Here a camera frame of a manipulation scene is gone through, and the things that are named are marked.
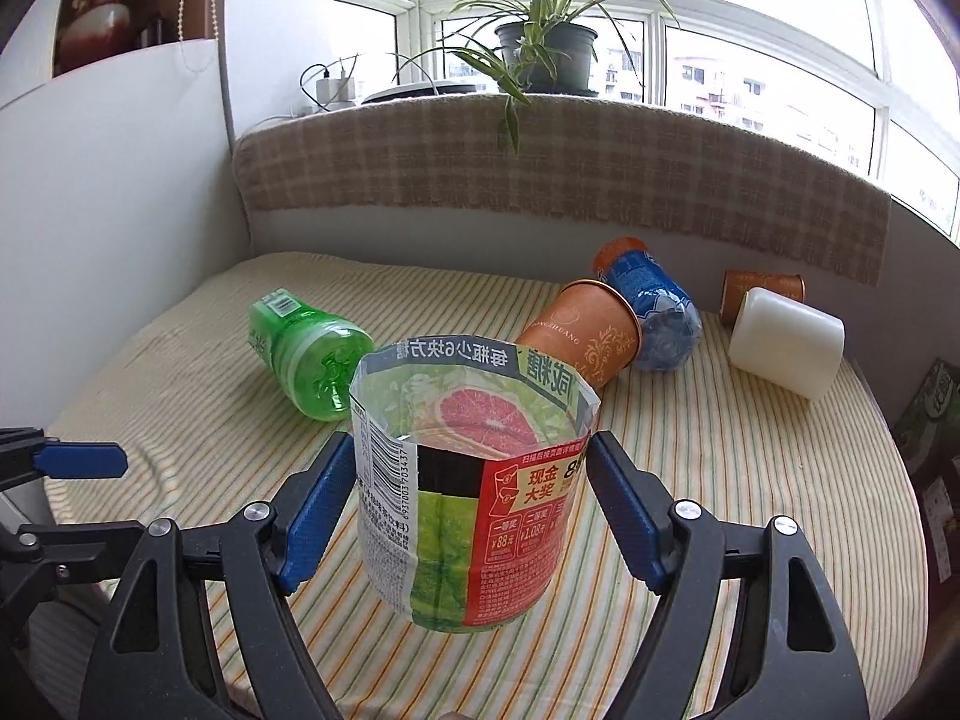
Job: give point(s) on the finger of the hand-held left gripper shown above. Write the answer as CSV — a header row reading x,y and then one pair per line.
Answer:
x,y
67,547
82,459

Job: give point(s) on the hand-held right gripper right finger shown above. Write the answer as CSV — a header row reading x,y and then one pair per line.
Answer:
x,y
622,510

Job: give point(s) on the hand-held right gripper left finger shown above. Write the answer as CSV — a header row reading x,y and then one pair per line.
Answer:
x,y
319,510

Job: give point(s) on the cut bottle cup grapefruit label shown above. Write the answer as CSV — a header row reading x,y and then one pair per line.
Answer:
x,y
450,532

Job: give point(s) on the orange patterned cup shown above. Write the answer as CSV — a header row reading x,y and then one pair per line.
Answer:
x,y
585,330

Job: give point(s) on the white cup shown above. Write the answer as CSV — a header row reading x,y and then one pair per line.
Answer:
x,y
787,341

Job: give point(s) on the small orange cup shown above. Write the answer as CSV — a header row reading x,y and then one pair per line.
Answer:
x,y
772,286

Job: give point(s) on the striped bed sheet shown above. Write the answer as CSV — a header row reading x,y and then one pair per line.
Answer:
x,y
187,360

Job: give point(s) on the green plastic bottle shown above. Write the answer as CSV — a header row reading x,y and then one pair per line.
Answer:
x,y
300,349

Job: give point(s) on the blue bottle orange cap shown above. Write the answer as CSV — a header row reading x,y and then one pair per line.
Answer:
x,y
649,292

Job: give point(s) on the white panel board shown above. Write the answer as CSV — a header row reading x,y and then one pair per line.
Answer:
x,y
112,202

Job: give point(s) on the green printed box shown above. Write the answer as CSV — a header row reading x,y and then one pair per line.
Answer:
x,y
934,405

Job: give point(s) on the plaid beige cloth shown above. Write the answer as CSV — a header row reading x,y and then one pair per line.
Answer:
x,y
450,157

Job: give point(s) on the white charger plug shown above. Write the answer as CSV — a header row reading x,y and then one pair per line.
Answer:
x,y
335,88

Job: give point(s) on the white round dish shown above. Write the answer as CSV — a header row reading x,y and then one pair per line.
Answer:
x,y
397,92

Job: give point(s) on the vase picture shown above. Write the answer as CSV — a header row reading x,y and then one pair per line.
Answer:
x,y
97,15

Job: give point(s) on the potted spider plant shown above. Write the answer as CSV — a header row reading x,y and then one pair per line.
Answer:
x,y
546,49

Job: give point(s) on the white window frame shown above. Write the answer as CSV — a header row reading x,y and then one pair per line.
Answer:
x,y
656,52

